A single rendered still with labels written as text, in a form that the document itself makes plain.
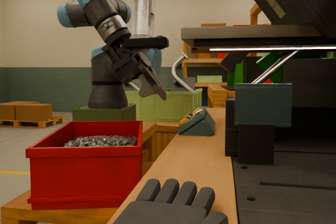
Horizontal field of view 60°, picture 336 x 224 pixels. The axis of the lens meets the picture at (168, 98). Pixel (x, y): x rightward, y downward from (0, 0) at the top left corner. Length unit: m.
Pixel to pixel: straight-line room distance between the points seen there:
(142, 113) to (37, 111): 4.67
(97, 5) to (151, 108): 0.96
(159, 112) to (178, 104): 0.12
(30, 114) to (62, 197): 5.72
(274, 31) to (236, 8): 7.55
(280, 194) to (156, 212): 0.19
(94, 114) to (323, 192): 0.81
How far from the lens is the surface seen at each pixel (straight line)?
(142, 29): 1.08
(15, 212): 0.67
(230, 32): 0.46
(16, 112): 6.48
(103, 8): 0.80
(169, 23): 7.92
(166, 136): 1.53
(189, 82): 1.89
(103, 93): 1.09
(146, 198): 0.34
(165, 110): 1.63
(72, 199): 0.61
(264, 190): 0.43
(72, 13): 0.96
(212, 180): 0.45
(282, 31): 0.47
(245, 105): 0.53
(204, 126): 0.75
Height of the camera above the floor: 1.06
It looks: 5 degrees down
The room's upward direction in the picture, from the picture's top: straight up
